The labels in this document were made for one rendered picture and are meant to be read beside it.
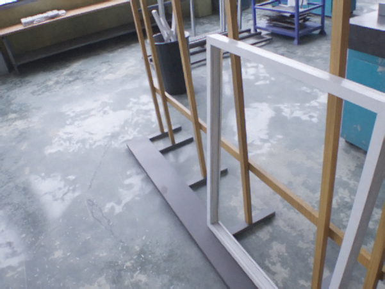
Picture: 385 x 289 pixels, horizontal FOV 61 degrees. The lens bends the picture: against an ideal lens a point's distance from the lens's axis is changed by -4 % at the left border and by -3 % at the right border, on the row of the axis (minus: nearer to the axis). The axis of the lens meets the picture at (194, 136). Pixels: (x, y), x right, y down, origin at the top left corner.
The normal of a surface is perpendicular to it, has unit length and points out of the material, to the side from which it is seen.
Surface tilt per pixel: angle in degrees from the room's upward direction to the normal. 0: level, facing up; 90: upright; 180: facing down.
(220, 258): 0
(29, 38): 90
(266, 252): 0
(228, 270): 0
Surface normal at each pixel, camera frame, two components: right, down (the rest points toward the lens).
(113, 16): 0.47, 0.41
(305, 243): -0.15, -0.84
